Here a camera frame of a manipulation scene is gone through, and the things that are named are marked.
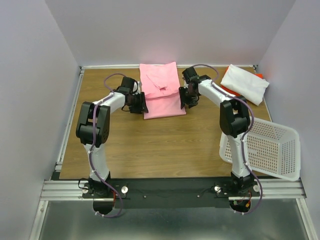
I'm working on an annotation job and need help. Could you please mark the pink t shirt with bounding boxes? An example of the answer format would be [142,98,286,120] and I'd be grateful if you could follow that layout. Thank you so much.
[139,62,186,120]

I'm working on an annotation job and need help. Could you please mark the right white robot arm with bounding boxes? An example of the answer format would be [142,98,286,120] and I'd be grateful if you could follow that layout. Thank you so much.
[179,66,255,196]

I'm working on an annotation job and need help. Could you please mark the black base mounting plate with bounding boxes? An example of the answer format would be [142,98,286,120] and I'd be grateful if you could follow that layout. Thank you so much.
[78,177,260,216]

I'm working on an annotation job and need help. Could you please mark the aluminium frame rail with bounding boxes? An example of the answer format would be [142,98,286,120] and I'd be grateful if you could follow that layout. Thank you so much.
[28,177,320,240]

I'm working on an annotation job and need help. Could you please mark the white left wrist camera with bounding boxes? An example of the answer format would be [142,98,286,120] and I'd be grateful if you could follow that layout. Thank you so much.
[133,81,141,94]

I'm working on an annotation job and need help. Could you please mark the white folded t shirt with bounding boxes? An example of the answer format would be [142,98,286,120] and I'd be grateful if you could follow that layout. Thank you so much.
[220,64,270,106]

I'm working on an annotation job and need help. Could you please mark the white plastic laundry basket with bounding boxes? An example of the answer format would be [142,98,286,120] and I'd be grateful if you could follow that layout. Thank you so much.
[219,117,301,182]

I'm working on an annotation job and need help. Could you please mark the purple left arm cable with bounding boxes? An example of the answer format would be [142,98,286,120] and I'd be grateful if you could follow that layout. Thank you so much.
[88,72,140,219]

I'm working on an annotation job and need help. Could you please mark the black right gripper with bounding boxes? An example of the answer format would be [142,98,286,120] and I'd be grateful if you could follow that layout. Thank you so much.
[177,86,198,109]

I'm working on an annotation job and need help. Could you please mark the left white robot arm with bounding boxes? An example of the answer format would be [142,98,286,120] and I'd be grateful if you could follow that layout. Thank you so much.
[75,75,149,198]

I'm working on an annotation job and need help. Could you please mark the orange folded t shirt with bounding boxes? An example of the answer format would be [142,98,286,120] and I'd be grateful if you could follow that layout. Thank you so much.
[220,73,264,97]

